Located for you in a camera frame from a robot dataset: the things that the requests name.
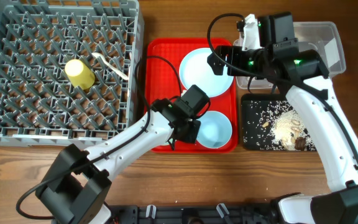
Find light blue bowl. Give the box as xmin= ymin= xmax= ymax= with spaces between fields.
xmin=196 ymin=111 xmax=232 ymax=149

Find rice and meat leftovers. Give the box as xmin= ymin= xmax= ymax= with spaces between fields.
xmin=243 ymin=99 xmax=316 ymax=152

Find white plastic fork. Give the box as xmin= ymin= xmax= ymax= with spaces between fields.
xmin=91 ymin=52 xmax=129 ymax=81

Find yellow plastic cup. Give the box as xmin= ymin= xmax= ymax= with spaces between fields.
xmin=64 ymin=59 xmax=95 ymax=90

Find green bowl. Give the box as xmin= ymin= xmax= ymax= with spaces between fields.
xmin=161 ymin=141 xmax=171 ymax=146

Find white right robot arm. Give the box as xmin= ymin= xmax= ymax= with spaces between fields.
xmin=207 ymin=12 xmax=358 ymax=223

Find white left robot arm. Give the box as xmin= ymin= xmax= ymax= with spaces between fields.
xmin=35 ymin=85 xmax=209 ymax=223

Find black waste tray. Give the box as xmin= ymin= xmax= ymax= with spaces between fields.
xmin=240 ymin=93 xmax=318 ymax=152

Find grey dishwasher rack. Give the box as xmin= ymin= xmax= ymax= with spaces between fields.
xmin=0 ymin=0 xmax=144 ymax=148

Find light blue plate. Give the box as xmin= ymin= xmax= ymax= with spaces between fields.
xmin=179 ymin=48 xmax=234 ymax=98

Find clear plastic bin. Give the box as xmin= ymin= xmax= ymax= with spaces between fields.
xmin=232 ymin=21 xmax=347 ymax=90

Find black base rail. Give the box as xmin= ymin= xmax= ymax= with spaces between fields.
xmin=107 ymin=203 xmax=272 ymax=224

